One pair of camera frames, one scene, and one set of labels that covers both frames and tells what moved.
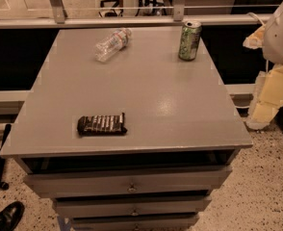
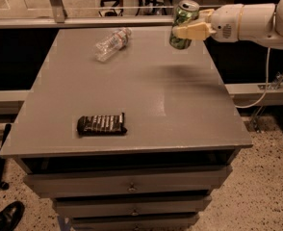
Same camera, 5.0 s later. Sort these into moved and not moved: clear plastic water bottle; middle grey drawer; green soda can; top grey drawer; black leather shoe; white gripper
Moved: white gripper; green soda can
Not moved: middle grey drawer; clear plastic water bottle; top grey drawer; black leather shoe
